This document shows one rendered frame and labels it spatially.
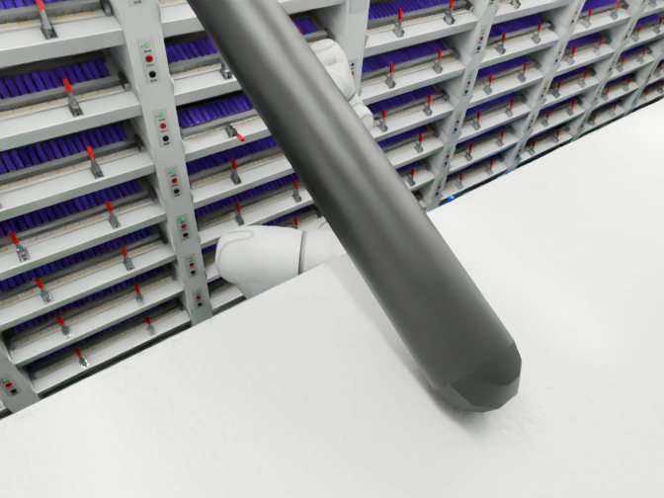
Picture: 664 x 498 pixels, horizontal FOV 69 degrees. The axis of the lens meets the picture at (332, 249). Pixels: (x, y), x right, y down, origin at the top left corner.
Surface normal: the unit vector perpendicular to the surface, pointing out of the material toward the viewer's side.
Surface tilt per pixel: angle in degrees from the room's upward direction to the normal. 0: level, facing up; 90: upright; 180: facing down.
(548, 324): 0
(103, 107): 20
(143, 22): 90
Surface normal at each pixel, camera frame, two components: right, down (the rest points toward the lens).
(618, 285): 0.07, -0.70
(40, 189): 0.27, -0.45
